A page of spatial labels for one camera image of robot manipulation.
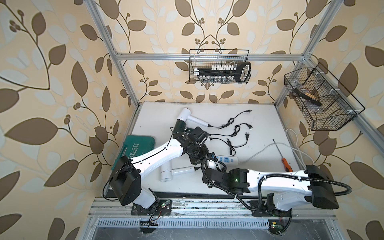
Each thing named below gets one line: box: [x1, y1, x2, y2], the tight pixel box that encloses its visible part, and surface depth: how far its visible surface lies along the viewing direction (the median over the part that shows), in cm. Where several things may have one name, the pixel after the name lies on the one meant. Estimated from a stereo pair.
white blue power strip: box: [215, 155, 239, 165], surface depth 91 cm
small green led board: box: [161, 200, 171, 209], surface depth 75 cm
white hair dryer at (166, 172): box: [160, 159, 195, 182], surface depth 84 cm
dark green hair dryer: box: [173, 119, 193, 134], surface depth 104 cm
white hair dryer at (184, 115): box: [177, 108, 209, 127], surface depth 110 cm
